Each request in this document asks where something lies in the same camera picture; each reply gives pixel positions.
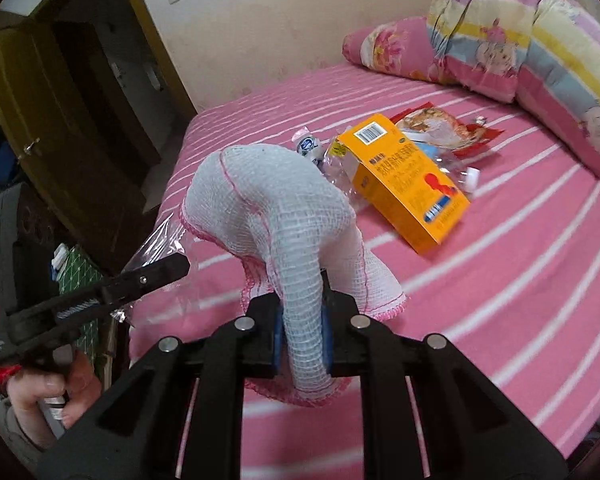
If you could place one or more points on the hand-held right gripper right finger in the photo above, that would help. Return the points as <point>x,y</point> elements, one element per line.
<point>328,345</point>

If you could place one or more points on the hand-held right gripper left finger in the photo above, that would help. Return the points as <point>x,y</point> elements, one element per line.
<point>278,345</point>

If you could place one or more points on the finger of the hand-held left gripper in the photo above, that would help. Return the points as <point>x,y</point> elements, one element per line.
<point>150,275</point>

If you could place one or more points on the white mesh cloth pink trim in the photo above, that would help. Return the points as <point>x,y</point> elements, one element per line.
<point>275,200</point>

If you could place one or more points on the crushed clear plastic bottle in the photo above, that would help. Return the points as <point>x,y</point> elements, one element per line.
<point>345,167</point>

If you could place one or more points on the orange cardboard box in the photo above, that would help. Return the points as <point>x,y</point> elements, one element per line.
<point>410,180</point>

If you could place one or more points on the red snack packet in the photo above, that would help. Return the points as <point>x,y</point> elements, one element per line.
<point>440,127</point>

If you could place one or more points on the person's left forearm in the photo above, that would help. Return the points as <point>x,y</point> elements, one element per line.
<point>15,437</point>

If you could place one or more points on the person's left hand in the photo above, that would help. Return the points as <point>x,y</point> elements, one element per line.
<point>30,400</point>

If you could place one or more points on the clear plastic bag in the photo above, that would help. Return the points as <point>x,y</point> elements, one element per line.
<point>155,247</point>

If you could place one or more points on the green patterned box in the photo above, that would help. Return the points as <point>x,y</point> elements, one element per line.
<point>80,280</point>

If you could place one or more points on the dark carved furniture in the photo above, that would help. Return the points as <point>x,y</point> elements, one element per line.
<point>10,220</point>

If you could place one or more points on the pink striped tablecloth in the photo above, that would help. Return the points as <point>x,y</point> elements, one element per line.
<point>480,285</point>

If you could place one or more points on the wooden door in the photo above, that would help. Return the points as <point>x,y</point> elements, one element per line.
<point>40,110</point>

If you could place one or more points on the small white drink bottle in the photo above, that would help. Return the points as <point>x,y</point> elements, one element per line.
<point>306,145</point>

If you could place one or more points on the pink floral pillow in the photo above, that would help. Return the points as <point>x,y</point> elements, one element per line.
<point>395,47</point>

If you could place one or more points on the striped cartoon quilt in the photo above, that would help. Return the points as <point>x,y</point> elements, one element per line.
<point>535,40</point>

